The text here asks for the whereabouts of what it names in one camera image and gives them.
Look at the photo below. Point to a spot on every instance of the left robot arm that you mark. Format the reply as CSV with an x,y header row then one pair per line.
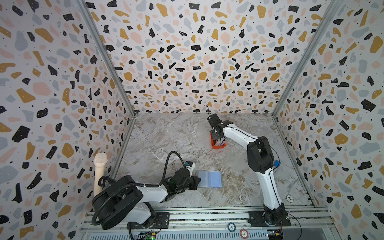
x,y
129,201

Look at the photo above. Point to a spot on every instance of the beige microphone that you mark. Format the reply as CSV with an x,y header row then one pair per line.
x,y
100,162

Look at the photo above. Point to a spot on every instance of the blue tag on table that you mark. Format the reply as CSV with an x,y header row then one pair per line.
x,y
277,163

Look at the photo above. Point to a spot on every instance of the red round sticker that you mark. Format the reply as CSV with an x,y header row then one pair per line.
x,y
244,234

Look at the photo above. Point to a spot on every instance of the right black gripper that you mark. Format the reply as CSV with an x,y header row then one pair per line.
x,y
217,131

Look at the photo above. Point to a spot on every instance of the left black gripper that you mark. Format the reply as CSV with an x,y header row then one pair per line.
x,y
194,181

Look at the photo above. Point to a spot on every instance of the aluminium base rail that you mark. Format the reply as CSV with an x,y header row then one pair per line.
x,y
307,223

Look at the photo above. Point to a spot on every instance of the red card tray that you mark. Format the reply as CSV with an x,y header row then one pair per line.
x,y
219,143

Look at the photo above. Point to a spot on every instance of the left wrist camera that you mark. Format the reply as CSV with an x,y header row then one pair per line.
x,y
190,166

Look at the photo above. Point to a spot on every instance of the round sticker on rail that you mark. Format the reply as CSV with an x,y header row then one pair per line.
x,y
231,227

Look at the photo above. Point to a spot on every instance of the beige leather card holder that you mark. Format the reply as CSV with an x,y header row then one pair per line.
x,y
210,179

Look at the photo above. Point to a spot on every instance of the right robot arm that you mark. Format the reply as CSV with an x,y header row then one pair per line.
x,y
260,157

